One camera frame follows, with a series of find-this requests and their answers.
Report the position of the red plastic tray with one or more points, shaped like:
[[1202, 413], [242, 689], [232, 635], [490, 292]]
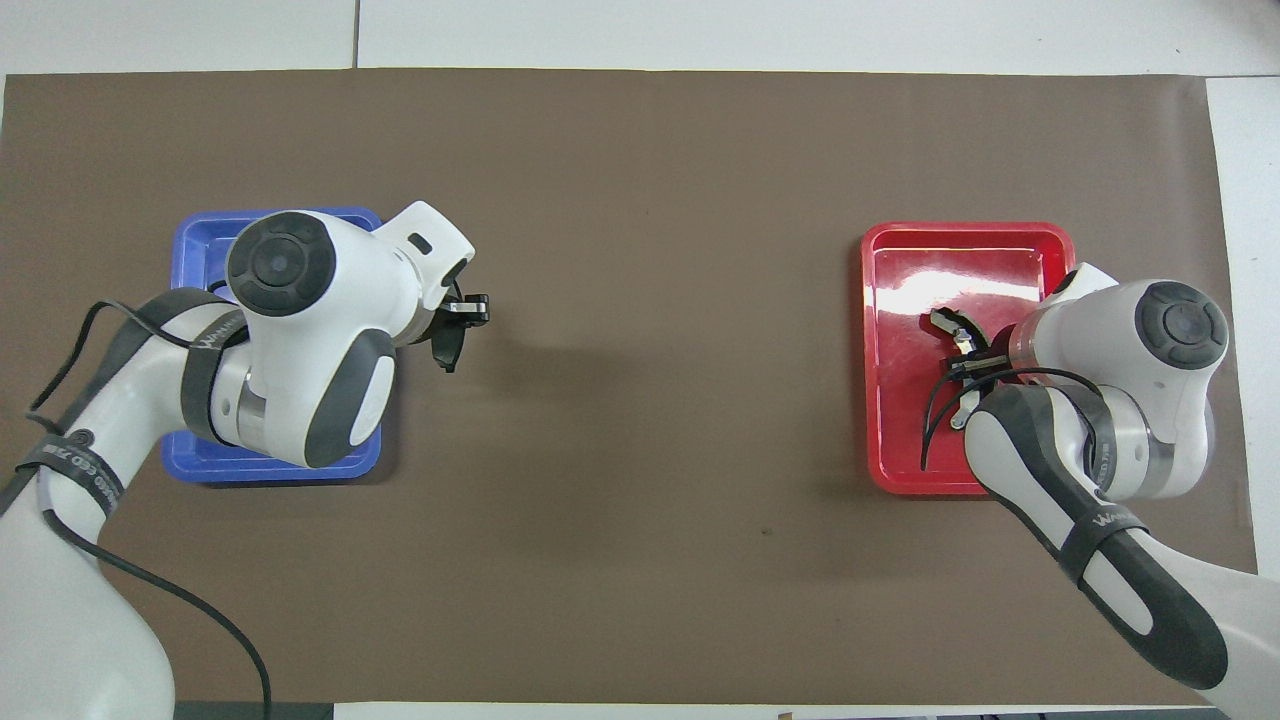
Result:
[[900, 300]]

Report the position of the brown table mat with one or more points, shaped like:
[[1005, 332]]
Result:
[[650, 200]]

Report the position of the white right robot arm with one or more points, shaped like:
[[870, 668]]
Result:
[[1100, 330]]

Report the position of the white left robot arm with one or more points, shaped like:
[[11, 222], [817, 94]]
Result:
[[320, 330]]

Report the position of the small dark brake pad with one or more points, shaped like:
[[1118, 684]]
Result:
[[450, 350]]

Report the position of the blue plastic tray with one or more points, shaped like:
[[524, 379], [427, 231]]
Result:
[[200, 462]]

